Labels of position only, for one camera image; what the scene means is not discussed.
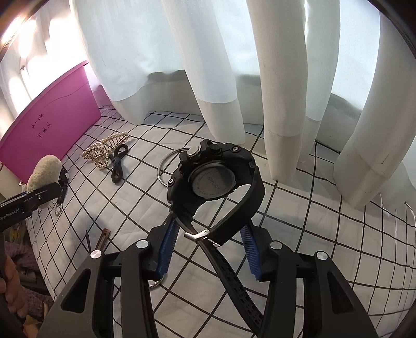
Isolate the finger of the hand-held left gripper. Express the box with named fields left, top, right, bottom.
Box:
left=0, top=183, right=63, bottom=214

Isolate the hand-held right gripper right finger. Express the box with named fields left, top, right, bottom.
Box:
left=239, top=224, right=379, bottom=338

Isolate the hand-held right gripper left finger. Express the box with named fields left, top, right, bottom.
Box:
left=37, top=216, right=179, bottom=338

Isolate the beige fluffy pompom keychain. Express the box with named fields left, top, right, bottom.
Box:
left=27, top=155, right=69, bottom=216

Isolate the pink plastic basin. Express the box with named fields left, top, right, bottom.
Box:
left=0, top=61, right=101, bottom=183

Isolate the black wrist watch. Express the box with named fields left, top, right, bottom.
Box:
left=166, top=139, right=272, bottom=338

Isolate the pearl hair claw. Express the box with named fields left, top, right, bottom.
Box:
left=83, top=132, right=131, bottom=170

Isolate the person's left hand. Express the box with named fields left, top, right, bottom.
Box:
left=0, top=255, right=27, bottom=319

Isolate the brown hair clip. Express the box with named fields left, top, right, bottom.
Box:
left=97, top=227, right=112, bottom=252

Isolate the white checked bedsheet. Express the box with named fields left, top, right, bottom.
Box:
left=26, top=106, right=416, bottom=338

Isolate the purple knit garment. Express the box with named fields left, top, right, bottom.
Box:
left=6, top=240, right=54, bottom=326

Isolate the white curtain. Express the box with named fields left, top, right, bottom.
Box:
left=0, top=0, right=416, bottom=210

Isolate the silver bangle ring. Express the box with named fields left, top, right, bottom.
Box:
left=158, top=148, right=189, bottom=187

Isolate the black hair tie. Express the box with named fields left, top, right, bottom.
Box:
left=109, top=145, right=129, bottom=184

